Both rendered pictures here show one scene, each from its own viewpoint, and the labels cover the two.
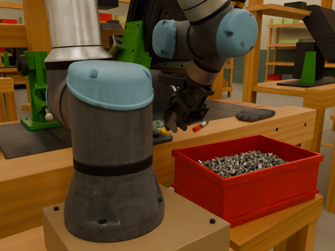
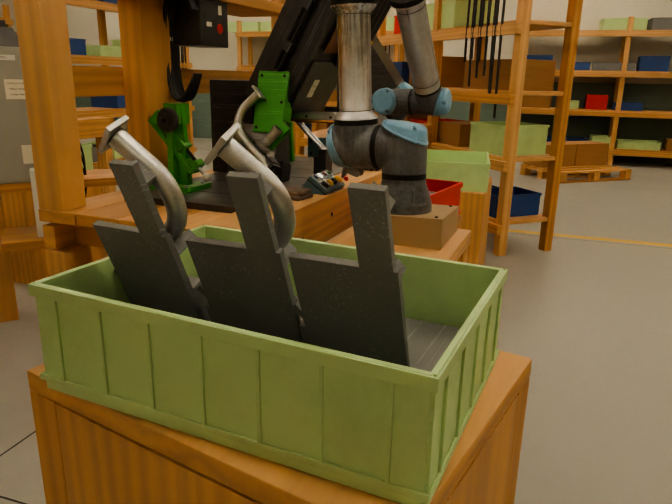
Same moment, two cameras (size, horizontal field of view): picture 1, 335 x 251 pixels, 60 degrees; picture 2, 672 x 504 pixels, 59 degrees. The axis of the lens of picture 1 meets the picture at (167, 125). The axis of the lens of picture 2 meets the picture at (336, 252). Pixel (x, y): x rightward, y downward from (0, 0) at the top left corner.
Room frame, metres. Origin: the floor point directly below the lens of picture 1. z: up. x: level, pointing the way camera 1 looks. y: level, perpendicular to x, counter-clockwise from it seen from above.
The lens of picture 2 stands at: (-0.81, 1.03, 1.26)
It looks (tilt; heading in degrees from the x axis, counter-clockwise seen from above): 17 degrees down; 329
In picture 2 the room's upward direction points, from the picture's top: 1 degrees clockwise
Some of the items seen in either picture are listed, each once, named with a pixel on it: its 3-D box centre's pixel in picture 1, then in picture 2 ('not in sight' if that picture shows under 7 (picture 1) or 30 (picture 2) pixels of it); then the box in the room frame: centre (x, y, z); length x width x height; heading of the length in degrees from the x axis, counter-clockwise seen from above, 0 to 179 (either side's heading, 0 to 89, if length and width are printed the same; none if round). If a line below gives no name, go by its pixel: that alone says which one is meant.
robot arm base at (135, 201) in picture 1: (114, 184); (403, 191); (0.41, 0.08, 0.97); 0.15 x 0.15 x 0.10
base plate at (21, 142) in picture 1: (145, 119); (270, 177); (1.20, 0.09, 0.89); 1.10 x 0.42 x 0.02; 127
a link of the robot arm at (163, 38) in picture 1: (185, 40); (393, 102); (0.62, -0.04, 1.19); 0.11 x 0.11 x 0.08; 32
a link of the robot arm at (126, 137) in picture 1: (110, 107); (402, 146); (0.42, 0.08, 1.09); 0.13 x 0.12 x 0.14; 32
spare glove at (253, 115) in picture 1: (253, 114); not in sight; (1.19, -0.36, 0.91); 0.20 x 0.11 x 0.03; 130
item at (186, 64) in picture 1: (174, 65); (304, 116); (1.17, -0.03, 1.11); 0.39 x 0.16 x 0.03; 37
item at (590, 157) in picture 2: not in sight; (576, 160); (4.41, -5.99, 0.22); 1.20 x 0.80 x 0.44; 81
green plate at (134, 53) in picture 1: (135, 51); (275, 101); (1.11, 0.12, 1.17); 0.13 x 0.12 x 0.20; 127
